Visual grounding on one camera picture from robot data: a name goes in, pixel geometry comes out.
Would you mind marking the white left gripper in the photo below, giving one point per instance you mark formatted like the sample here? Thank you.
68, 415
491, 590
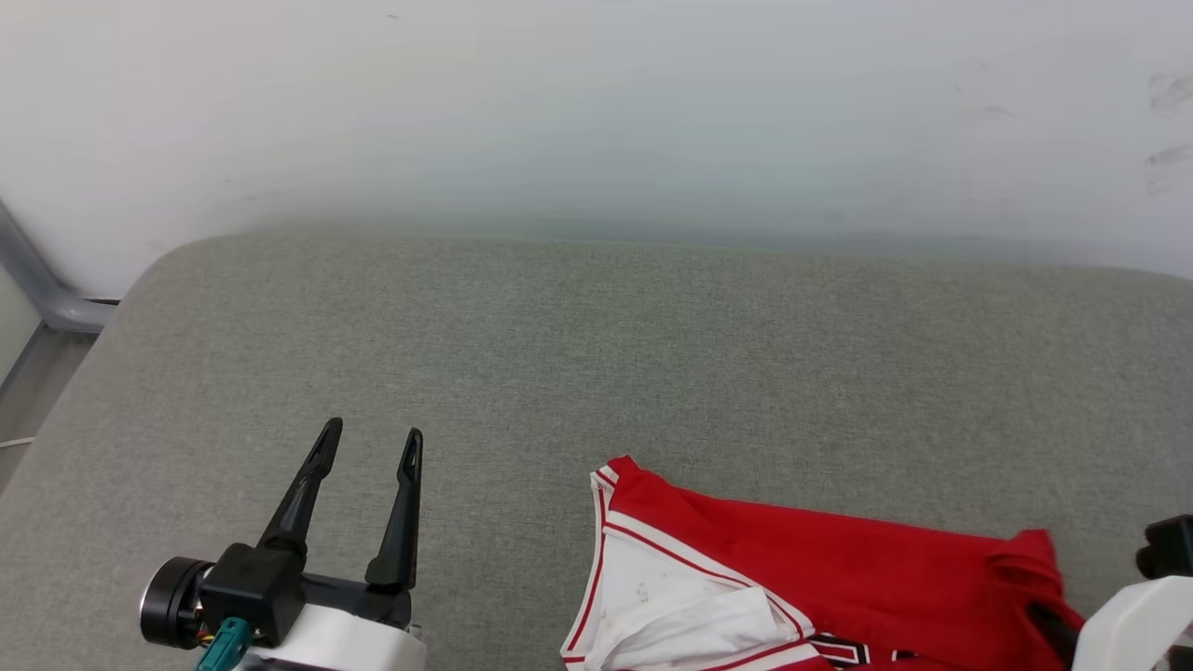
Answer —
345, 643

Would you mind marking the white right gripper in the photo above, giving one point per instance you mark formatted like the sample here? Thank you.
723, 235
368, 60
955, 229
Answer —
1137, 634

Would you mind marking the red and white jersey garment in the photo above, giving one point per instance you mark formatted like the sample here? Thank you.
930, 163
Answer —
839, 568

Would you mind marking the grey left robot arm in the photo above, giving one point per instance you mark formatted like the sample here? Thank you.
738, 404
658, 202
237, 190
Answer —
168, 601

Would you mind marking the grey fabric sofa cushion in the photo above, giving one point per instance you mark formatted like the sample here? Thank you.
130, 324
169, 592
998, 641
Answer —
596, 373

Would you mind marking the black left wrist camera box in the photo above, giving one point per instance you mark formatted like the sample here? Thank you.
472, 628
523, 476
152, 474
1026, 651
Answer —
252, 587

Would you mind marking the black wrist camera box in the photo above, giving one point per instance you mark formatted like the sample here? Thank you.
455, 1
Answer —
252, 587
1170, 550

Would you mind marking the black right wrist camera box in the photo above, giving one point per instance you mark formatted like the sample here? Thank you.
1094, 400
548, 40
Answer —
1170, 550

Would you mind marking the teal left camera connector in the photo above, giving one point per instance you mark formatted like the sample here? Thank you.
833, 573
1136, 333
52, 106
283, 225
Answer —
224, 648

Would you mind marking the grey metal frame tube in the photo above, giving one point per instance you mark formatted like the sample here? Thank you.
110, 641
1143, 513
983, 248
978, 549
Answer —
47, 298

